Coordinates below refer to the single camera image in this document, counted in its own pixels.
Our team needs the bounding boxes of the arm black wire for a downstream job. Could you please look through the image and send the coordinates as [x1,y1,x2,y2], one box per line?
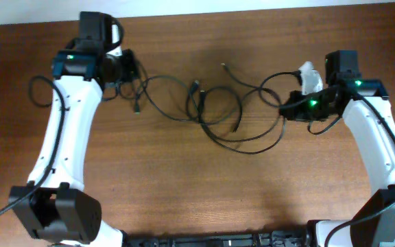
[0,75,68,237]
[324,92,395,247]

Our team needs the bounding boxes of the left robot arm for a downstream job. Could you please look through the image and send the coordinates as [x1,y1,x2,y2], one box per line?
[9,47,138,246]

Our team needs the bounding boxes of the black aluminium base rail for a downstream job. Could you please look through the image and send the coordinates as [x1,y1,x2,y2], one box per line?
[48,224,387,247]

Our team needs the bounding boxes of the black micro-USB cable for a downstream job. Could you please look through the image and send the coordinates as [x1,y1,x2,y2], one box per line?
[220,62,303,109]

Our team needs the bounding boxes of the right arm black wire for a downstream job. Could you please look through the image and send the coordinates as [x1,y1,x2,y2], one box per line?
[324,92,395,247]

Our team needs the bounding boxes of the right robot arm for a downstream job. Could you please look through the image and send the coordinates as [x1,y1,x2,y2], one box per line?
[279,79,395,246]

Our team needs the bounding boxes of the black USB-C cable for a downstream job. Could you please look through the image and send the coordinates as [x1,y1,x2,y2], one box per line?
[185,79,287,155]

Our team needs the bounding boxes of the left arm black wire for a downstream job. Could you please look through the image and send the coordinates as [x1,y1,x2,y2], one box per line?
[0,75,68,237]

